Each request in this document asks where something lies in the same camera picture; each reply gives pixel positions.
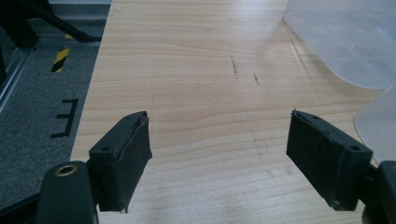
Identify translucent white plastic bin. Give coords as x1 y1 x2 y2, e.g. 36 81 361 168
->
282 0 396 91

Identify translucent white plastic lid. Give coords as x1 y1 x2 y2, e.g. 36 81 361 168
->
354 83 396 166

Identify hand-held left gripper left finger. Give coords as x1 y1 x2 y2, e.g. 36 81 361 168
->
87 110 153 215

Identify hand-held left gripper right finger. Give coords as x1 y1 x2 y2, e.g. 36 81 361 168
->
286 108 374 212

